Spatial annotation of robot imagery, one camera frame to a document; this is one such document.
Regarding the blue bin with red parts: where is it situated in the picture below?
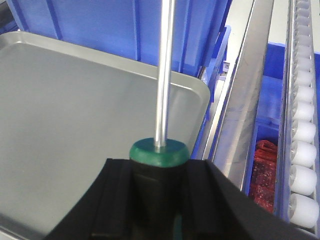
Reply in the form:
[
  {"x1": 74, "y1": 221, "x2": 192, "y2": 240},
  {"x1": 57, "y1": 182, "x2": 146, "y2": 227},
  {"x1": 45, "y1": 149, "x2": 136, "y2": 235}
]
[{"x1": 243, "y1": 43, "x2": 285, "y2": 213}]

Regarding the silver metal tray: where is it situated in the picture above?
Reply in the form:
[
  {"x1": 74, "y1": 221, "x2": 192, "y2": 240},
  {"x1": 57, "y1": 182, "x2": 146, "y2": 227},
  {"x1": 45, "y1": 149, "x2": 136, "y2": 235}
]
[{"x1": 0, "y1": 31, "x2": 211, "y2": 240}]

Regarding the green-handled screwdriver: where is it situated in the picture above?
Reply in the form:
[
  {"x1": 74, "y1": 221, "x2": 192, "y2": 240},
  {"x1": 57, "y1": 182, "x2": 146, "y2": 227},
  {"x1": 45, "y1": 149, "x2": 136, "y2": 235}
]
[{"x1": 129, "y1": 0, "x2": 190, "y2": 240}]

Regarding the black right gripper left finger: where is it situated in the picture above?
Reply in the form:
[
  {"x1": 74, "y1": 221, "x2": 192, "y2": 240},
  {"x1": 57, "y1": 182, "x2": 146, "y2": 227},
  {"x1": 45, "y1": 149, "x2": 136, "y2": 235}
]
[{"x1": 45, "y1": 158, "x2": 133, "y2": 240}]

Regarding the white roller track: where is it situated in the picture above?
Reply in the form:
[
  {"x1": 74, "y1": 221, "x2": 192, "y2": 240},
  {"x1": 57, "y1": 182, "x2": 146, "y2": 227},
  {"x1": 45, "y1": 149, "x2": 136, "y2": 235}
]
[{"x1": 288, "y1": 0, "x2": 320, "y2": 234}]

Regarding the blue shelf bin near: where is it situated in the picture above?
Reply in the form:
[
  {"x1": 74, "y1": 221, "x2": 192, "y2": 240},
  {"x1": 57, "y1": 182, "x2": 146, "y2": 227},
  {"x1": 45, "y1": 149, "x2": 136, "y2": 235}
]
[{"x1": 7, "y1": 0, "x2": 231, "y2": 77}]

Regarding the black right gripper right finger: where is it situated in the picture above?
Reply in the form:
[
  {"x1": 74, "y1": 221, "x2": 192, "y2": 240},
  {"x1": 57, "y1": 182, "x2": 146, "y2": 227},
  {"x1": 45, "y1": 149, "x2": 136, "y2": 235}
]
[{"x1": 181, "y1": 159, "x2": 314, "y2": 240}]

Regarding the steel shelving rack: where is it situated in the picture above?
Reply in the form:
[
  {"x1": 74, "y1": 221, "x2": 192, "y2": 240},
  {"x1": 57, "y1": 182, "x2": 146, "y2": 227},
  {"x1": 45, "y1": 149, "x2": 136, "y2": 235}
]
[{"x1": 199, "y1": 0, "x2": 296, "y2": 198}]

